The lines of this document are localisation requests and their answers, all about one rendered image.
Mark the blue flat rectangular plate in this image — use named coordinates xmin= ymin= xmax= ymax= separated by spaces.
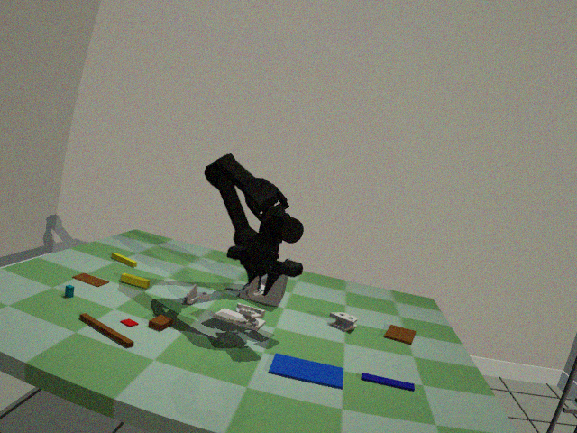
xmin=269 ymin=354 xmax=343 ymax=389

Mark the red flat tile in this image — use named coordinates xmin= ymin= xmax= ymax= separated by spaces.
xmin=120 ymin=319 xmax=139 ymax=327

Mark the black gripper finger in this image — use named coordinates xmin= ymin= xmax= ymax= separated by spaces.
xmin=263 ymin=271 xmax=282 ymax=296
xmin=241 ymin=263 xmax=259 ymax=284

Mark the brown block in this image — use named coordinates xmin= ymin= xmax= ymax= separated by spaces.
xmin=149 ymin=315 xmax=174 ymax=331

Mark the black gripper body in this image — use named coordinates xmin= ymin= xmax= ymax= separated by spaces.
xmin=227 ymin=231 xmax=303 ymax=277

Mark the brown long bar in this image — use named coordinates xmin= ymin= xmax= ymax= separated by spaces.
xmin=79 ymin=313 xmax=134 ymax=348

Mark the small teal block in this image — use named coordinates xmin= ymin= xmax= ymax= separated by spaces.
xmin=65 ymin=285 xmax=75 ymax=298

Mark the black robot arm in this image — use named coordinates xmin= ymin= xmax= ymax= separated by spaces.
xmin=205 ymin=153 xmax=304 ymax=276

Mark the dark blue flat bar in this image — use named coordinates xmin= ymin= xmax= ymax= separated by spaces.
xmin=361 ymin=373 xmax=415 ymax=391

